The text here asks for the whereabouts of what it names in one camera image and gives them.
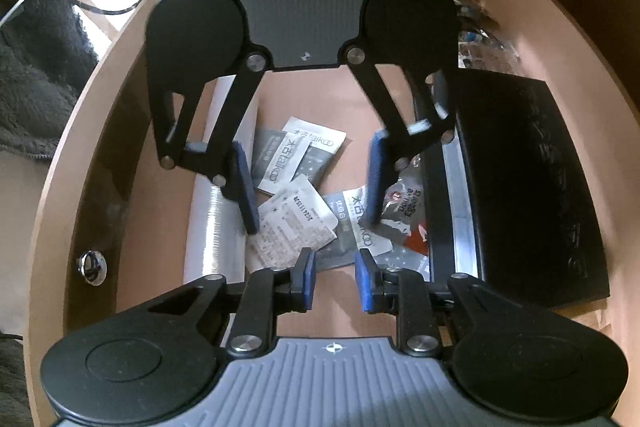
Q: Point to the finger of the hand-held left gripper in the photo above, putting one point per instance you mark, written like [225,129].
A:
[246,192]
[374,177]

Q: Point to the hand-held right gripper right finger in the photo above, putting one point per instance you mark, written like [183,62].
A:
[364,283]

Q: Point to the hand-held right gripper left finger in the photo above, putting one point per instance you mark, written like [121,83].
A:
[306,278]

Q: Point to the white printed sachet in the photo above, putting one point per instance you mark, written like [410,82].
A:
[287,222]

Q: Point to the grey starry sachet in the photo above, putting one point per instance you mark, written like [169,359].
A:
[345,232]

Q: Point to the white and grey sachet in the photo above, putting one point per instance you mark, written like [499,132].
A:
[320,142]

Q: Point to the brown wooden drawer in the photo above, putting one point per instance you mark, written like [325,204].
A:
[150,217]

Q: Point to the round metal drawer knob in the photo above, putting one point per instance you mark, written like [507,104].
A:
[91,267]

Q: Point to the white plastic film roll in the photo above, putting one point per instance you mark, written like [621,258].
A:
[212,232]

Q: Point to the silver metal tray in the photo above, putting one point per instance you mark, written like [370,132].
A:
[452,192]

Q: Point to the black rectangular case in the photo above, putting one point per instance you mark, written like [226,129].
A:
[525,187]

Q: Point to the clear plastic bag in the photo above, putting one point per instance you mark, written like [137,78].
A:
[480,37]

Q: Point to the dark grey fleece blanket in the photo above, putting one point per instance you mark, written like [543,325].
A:
[30,72]

